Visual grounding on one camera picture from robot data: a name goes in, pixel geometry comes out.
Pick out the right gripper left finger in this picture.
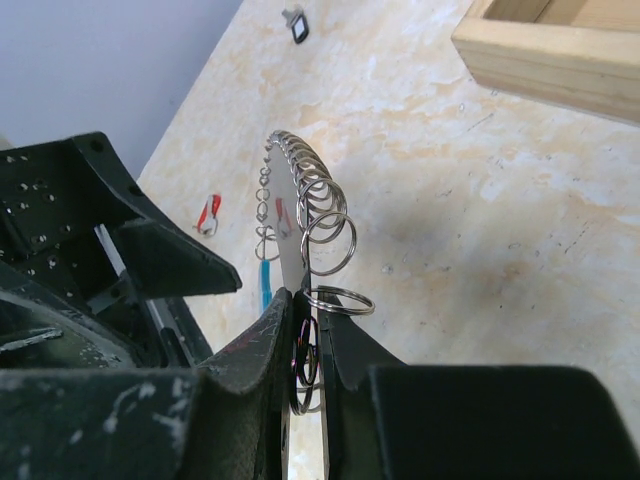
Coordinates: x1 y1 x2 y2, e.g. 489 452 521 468
1 289 293 479

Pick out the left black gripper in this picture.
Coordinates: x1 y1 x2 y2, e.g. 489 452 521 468
1 132 242 368

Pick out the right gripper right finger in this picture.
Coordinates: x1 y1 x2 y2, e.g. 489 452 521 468
319 312 639 479

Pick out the light blue carabiner tag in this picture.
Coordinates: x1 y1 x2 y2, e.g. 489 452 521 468
258 260 273 314

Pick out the metal disc with keyrings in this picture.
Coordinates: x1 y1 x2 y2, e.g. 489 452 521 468
255 130 382 479

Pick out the key with red tag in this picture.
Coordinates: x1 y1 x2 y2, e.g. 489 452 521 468
193 194 222 237

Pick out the key with black tag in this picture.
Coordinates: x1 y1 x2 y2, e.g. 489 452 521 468
281 5 310 45

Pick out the wooden clothes rack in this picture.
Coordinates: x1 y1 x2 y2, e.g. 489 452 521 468
452 1 639 124

